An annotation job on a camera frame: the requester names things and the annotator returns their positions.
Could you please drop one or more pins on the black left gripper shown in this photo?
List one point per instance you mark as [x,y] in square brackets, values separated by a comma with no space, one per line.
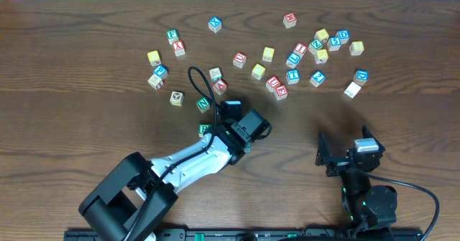
[233,109]

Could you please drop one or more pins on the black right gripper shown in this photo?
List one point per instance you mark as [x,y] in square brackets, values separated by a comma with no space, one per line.
[340,163]

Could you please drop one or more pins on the green R block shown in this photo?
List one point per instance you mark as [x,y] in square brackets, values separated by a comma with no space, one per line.
[203,129]

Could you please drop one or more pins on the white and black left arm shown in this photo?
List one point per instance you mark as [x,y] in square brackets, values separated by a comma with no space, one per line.
[136,195]

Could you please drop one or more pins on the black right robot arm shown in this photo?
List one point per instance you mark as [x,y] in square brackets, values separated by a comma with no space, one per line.
[369,207]

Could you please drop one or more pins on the red E block lower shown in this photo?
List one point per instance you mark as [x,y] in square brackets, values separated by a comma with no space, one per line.
[280,92]

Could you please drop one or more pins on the red e block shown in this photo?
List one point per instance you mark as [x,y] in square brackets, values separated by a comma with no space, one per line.
[289,20]
[280,92]

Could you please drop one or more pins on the red A block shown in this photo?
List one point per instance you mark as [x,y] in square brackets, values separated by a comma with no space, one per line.
[220,86]

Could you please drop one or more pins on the plain white block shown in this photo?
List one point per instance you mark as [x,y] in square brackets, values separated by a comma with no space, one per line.
[352,90]

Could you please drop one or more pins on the green N block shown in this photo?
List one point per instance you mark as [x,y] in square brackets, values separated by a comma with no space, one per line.
[203,104]

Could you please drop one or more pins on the yellow block lower middle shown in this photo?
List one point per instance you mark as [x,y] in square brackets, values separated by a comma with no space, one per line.
[258,71]

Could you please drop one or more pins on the beige block with green side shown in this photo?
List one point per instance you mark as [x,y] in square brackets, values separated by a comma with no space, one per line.
[215,74]

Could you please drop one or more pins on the blue T block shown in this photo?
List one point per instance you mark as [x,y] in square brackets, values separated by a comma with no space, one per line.
[292,76]

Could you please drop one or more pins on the blue D block lower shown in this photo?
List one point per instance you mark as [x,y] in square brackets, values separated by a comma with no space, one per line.
[361,77]

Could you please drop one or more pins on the blue d block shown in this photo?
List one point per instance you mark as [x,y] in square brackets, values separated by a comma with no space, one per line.
[343,36]
[361,77]

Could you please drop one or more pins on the red U block upper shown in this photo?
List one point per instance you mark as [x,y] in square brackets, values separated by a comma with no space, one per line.
[239,60]

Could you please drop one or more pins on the blue 2 block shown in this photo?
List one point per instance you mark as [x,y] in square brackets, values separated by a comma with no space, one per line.
[317,78]

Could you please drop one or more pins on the yellow block upper middle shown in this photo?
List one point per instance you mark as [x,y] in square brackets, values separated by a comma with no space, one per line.
[268,54]

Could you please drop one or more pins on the blue L block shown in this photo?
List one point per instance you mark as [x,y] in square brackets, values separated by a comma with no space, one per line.
[293,60]

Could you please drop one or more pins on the beige picture block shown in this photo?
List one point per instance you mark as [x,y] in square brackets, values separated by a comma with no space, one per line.
[177,98]

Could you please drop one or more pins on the yellow block below Z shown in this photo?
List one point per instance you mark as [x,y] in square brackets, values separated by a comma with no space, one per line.
[321,56]

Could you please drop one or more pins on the red I block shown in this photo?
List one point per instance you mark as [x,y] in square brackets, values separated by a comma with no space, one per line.
[300,49]

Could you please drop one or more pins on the yellow 8 block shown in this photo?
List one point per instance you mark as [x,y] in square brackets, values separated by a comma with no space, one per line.
[356,48]

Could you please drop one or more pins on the blue 5 block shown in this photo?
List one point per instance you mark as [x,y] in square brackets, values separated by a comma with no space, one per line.
[333,44]

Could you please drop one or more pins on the green Z block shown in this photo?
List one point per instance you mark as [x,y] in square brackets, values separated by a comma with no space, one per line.
[314,46]

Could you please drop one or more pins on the blue P block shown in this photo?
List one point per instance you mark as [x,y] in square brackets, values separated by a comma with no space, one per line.
[161,71]

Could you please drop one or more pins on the blue D block upper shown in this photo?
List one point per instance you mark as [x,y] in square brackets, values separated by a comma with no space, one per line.
[343,36]

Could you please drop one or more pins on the beige block red side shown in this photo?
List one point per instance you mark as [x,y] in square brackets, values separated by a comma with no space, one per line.
[155,81]

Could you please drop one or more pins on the red Y block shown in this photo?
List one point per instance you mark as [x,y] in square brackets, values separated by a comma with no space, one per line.
[179,48]

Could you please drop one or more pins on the blue X block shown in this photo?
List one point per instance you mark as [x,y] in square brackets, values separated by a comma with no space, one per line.
[215,24]

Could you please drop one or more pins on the yellow block top right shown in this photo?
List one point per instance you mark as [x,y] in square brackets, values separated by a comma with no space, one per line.
[322,35]

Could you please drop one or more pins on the red E block top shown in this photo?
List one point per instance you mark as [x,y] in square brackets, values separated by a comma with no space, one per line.
[289,20]

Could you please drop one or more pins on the yellow block far left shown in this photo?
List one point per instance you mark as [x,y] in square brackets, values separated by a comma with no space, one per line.
[154,58]

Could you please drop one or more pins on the green F block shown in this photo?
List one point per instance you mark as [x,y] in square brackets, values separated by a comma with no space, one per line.
[172,36]

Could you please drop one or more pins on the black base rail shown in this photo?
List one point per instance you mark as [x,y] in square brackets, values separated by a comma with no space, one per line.
[287,234]

